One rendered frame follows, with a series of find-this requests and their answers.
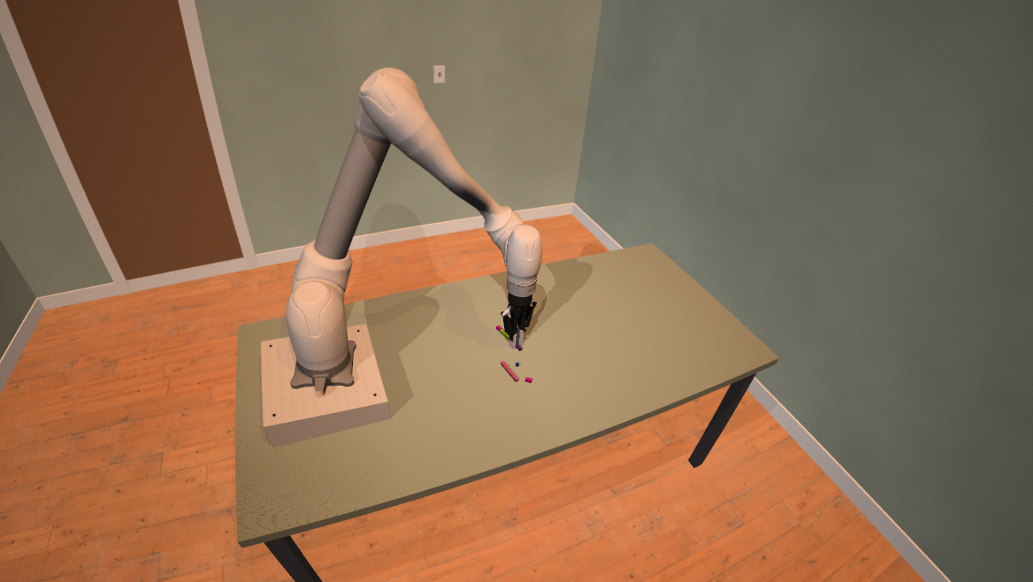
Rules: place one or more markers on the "pink rod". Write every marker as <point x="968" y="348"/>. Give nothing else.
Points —
<point x="509" y="371"/>

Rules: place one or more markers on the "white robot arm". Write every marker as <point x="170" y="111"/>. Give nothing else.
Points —
<point x="315" y="312"/>

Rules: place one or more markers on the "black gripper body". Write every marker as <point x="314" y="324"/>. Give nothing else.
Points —
<point x="518" y="302"/>

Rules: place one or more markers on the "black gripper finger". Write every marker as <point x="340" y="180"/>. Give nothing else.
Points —
<point x="522" y="324"/>
<point x="510" y="325"/>

